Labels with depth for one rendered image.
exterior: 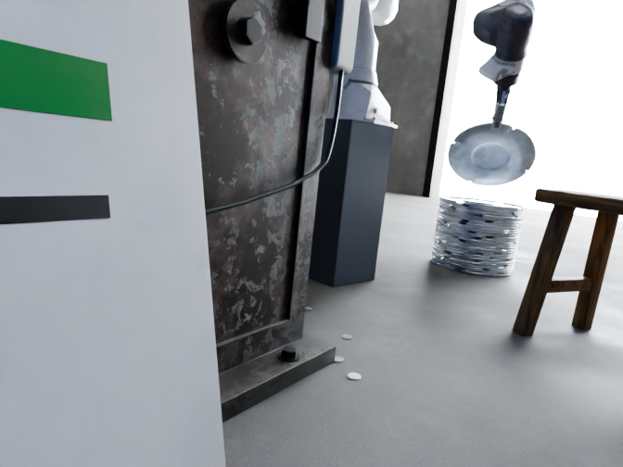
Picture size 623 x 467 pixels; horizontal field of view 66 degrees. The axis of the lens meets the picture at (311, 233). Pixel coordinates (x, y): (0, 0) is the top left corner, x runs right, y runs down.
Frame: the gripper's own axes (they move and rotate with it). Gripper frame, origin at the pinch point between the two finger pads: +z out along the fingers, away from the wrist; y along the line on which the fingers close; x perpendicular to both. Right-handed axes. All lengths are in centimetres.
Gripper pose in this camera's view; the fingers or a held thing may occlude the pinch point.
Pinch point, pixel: (496, 123)
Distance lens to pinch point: 171.9
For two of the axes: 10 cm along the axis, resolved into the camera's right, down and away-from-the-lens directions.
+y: 2.5, -7.8, 5.7
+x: -9.6, -1.2, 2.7
